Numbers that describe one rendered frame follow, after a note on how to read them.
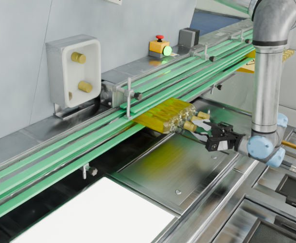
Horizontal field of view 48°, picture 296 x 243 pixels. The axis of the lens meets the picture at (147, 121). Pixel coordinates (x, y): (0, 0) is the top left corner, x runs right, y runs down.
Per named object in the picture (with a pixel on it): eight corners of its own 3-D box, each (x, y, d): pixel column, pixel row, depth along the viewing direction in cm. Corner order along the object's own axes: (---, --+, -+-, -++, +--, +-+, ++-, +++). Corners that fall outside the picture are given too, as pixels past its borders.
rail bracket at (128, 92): (112, 113, 133) (136, 124, 127) (112, 74, 125) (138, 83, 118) (117, 110, 135) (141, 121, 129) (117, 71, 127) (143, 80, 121)
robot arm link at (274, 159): (288, 144, 120) (282, 164, 124) (259, 133, 125) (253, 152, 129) (282, 152, 114) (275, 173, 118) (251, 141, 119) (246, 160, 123)
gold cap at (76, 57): (70, 52, 120) (78, 55, 118) (77, 50, 122) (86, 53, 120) (71, 62, 122) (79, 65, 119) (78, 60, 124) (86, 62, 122)
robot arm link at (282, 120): (284, 126, 107) (274, 155, 112) (291, 114, 116) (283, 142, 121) (260, 118, 111) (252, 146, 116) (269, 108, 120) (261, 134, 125)
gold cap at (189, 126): (182, 129, 136) (191, 133, 134) (183, 122, 135) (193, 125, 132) (187, 127, 139) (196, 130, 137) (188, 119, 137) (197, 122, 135)
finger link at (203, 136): (195, 132, 142) (215, 137, 137) (188, 137, 137) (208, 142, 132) (195, 126, 141) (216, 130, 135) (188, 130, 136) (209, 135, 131)
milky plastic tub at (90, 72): (51, 102, 122) (67, 110, 118) (45, 42, 111) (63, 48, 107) (85, 88, 135) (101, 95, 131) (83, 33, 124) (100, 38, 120)
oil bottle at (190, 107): (150, 106, 156) (190, 121, 146) (151, 95, 153) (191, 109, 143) (157, 101, 160) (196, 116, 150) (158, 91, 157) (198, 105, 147)
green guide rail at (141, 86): (119, 90, 132) (135, 96, 128) (119, 88, 131) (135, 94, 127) (268, 22, 257) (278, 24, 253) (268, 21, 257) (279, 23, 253)
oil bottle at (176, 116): (135, 114, 148) (176, 130, 137) (135, 102, 145) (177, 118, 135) (143, 109, 152) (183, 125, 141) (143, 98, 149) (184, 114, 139)
